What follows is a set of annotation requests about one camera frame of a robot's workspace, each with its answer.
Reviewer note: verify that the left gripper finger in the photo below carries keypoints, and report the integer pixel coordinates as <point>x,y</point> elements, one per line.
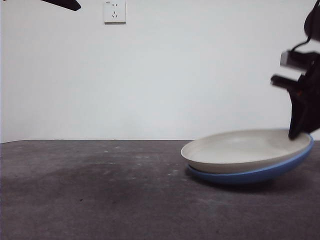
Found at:
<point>65,3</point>

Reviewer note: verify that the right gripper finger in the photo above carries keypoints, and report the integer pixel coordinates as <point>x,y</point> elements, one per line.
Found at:
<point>313,117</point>
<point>297,117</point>

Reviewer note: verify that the white round plate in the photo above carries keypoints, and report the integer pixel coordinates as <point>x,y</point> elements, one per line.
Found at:
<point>237,152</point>

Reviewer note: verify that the blue round plate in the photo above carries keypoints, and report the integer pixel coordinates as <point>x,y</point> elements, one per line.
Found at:
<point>245,177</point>

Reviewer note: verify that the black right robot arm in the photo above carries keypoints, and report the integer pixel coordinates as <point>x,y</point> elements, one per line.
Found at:
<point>313,20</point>

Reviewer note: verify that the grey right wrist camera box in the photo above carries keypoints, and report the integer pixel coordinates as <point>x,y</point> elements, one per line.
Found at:
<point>293,61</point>

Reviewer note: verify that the white wall socket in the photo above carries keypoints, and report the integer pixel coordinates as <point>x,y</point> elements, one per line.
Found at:
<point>115,12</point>

